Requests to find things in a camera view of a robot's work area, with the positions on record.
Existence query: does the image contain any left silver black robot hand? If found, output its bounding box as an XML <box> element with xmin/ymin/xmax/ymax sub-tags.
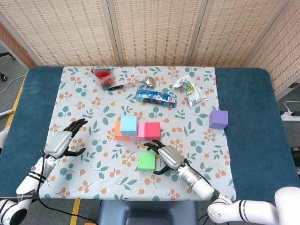
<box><xmin>44</xmin><ymin>118</ymin><xmax>89</xmax><ymax>159</ymax></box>

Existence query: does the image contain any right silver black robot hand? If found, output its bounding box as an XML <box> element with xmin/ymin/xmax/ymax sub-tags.
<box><xmin>143</xmin><ymin>140</ymin><xmax>187</xmax><ymax>176</ymax></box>

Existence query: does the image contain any green foam cube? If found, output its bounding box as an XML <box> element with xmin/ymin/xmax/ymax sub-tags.
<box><xmin>138</xmin><ymin>152</ymin><xmax>157</xmax><ymax>172</ymax></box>

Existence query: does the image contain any red foam cube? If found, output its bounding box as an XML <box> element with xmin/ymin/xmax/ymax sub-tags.
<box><xmin>144</xmin><ymin>122</ymin><xmax>162</xmax><ymax>142</ymax></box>

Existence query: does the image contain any pink foam cube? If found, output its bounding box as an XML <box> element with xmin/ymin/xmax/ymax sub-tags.
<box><xmin>129</xmin><ymin>122</ymin><xmax>146</xmax><ymax>142</ymax></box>

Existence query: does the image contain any light blue foam cube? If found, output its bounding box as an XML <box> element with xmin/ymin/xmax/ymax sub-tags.
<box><xmin>120</xmin><ymin>115</ymin><xmax>138</xmax><ymax>136</ymax></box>

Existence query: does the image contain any orange foam cube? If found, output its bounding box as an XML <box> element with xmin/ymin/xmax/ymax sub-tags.
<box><xmin>114</xmin><ymin>121</ymin><xmax>131</xmax><ymax>141</ymax></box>

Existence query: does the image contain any purple foam cube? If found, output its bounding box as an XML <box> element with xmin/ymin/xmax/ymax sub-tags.
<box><xmin>209</xmin><ymin>110</ymin><xmax>229</xmax><ymax>130</ymax></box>

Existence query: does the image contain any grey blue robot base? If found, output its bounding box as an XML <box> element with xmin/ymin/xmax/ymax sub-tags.
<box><xmin>97</xmin><ymin>200</ymin><xmax>199</xmax><ymax>225</ymax></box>

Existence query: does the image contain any floral print tablecloth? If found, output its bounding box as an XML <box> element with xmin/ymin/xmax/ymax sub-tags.
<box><xmin>32</xmin><ymin>66</ymin><xmax>237</xmax><ymax>202</ymax></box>

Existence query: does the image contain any teal table cover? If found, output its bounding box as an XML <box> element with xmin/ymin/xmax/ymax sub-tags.
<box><xmin>0</xmin><ymin>67</ymin><xmax>300</xmax><ymax>203</ymax></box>

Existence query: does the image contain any blue cookie box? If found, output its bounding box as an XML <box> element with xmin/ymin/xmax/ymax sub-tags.
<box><xmin>135</xmin><ymin>88</ymin><xmax>177</xmax><ymax>108</ymax></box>

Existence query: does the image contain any crumpled white green snack bag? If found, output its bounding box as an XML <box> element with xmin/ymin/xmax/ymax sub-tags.
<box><xmin>173</xmin><ymin>75</ymin><xmax>209</xmax><ymax>109</ymax></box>

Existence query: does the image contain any clear box with red contents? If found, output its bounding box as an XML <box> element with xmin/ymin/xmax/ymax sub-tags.
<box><xmin>91</xmin><ymin>66</ymin><xmax>115</xmax><ymax>91</ymax></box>

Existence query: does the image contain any black office chair base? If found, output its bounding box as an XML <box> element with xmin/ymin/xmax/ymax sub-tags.
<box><xmin>0</xmin><ymin>52</ymin><xmax>16</xmax><ymax>82</ymax></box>

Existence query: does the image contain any black box with label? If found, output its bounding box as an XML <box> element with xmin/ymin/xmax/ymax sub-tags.
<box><xmin>290</xmin><ymin>146</ymin><xmax>300</xmax><ymax>175</ymax></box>

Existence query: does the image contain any white power strip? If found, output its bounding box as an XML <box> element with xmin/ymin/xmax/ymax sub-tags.
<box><xmin>280</xmin><ymin>111</ymin><xmax>300</xmax><ymax>122</ymax></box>

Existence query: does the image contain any bamboo folding screen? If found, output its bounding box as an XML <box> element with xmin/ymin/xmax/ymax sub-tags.
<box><xmin>0</xmin><ymin>0</ymin><xmax>300</xmax><ymax>96</ymax></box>

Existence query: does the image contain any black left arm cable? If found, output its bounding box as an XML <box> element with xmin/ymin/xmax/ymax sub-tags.
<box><xmin>30</xmin><ymin>151</ymin><xmax>97</xmax><ymax>225</ymax></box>

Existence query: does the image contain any white floor cable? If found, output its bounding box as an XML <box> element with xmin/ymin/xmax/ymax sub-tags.
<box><xmin>0</xmin><ymin>74</ymin><xmax>26</xmax><ymax>93</ymax></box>

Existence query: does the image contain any metal ladle with black handle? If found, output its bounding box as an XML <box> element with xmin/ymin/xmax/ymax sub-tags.
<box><xmin>107</xmin><ymin>76</ymin><xmax>157</xmax><ymax>91</ymax></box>

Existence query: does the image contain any white charger cable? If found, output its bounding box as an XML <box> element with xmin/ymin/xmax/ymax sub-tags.
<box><xmin>283</xmin><ymin>100</ymin><xmax>300</xmax><ymax>113</ymax></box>

